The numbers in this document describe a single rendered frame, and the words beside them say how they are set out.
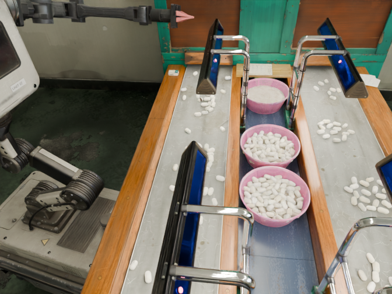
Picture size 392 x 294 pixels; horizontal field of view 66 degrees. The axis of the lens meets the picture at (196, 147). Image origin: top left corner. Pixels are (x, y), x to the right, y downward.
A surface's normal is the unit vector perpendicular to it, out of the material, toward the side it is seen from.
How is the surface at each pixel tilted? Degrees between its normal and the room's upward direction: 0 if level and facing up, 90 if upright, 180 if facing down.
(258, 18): 90
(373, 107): 0
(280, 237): 0
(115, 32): 90
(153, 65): 90
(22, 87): 90
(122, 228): 0
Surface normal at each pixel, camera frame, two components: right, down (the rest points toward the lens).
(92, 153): -0.05, -0.73
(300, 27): -0.11, 0.68
